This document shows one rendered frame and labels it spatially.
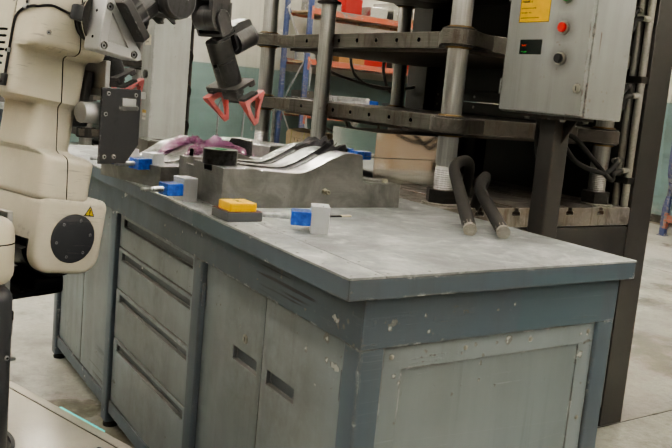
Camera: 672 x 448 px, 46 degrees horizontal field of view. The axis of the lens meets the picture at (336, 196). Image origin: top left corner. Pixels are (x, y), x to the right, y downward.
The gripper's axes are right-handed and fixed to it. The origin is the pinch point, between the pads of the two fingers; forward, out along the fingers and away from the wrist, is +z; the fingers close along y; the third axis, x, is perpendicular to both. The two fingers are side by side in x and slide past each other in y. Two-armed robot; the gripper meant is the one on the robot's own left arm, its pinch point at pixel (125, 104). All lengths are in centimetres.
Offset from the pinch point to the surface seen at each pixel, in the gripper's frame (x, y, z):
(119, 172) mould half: 10.5, -2.6, 14.8
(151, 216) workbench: 12.0, -12.2, 25.8
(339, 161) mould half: -14, -58, 16
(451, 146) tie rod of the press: -57, -62, 34
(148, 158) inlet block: 8.4, -14.4, 10.0
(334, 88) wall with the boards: -633, 484, 306
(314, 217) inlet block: 19, -78, 9
